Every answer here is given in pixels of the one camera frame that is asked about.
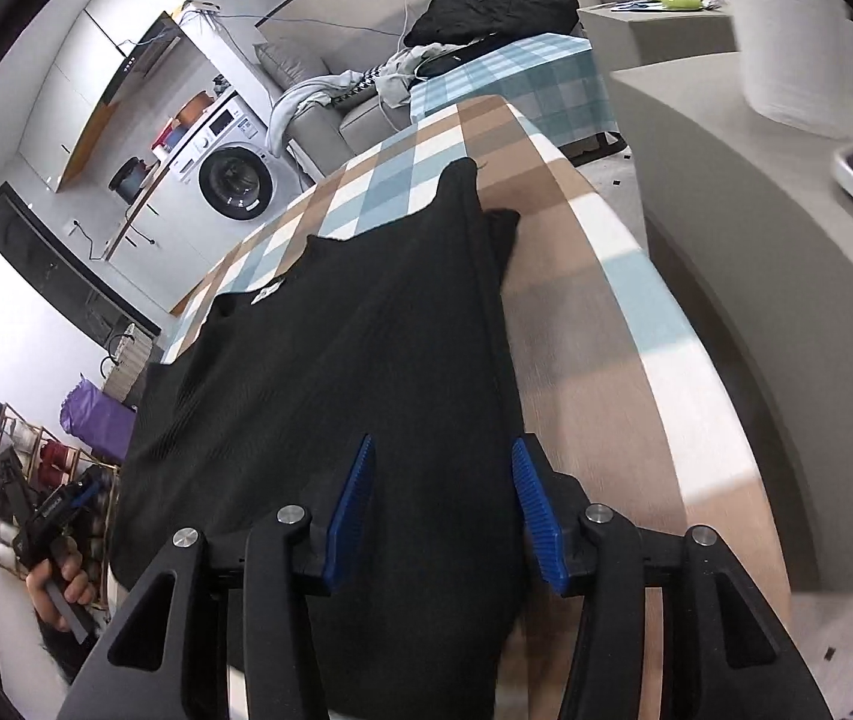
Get light grey blanket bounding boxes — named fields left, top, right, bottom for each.
left=269, top=71, right=368, bottom=158

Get wooden shoe rack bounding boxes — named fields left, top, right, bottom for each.
left=0, top=401, right=124, bottom=608

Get white washing machine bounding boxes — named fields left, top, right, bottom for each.
left=167, top=90, right=308, bottom=224

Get person's left hand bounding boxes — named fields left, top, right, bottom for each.
left=25, top=544, right=101, bottom=635

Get black cooking pot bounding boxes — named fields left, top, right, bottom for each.
left=107, top=156, right=152, bottom=203

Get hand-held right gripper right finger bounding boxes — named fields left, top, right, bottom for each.
left=510, top=435, right=836, bottom=720

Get person's left forearm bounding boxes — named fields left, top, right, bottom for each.
left=37, top=615, right=109, bottom=687

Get white paper towel roll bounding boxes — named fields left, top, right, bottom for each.
left=711, top=0, right=853, bottom=128

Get range hood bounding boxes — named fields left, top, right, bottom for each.
left=100, top=11, right=184, bottom=110

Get dark door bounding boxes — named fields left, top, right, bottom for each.
left=0, top=180, right=161, bottom=346

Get black flat case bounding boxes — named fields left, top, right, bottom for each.
left=415, top=45, right=488, bottom=80

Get woven laundry basket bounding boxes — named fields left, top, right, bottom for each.
left=100, top=322, right=154, bottom=410

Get grey cushion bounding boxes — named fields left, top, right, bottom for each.
left=254, top=41, right=330, bottom=98

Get white wall cabinets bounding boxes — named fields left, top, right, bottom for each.
left=17, top=0, right=188, bottom=192

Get blue cable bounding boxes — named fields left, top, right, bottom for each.
left=209, top=9, right=407, bottom=42

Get black quilted jacket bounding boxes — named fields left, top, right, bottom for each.
left=404, top=0, right=585, bottom=50

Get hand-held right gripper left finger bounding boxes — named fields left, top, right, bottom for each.
left=55, top=433, right=377, bottom=720

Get checked tablecloth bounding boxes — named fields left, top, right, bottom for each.
left=160, top=94, right=795, bottom=720

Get grey low ledge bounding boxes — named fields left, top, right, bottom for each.
left=610, top=22, right=853, bottom=593

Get purple bag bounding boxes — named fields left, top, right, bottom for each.
left=61, top=382, right=139, bottom=466

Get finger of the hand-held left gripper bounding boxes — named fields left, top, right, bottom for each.
left=58, top=476, right=116, bottom=509
left=59, top=499, right=119, bottom=535

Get black t-shirt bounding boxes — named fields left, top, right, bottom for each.
left=107, top=157, right=528, bottom=720

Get grey sofa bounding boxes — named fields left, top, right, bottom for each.
left=277, top=45, right=428, bottom=181

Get teal checked table cover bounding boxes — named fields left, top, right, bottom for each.
left=407, top=31, right=615, bottom=166

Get houndstooth pillow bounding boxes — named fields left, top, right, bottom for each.
left=325, top=67, right=390, bottom=106

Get white base cabinet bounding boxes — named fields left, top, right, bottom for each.
left=100, top=165, right=210, bottom=312

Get grey bedside cabinet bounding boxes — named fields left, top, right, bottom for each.
left=576, top=0, right=746, bottom=76

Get brown pot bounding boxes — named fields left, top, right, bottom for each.
left=175, top=90, right=210, bottom=128

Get pale grey garment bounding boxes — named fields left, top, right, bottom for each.
left=374, top=45, right=458, bottom=110

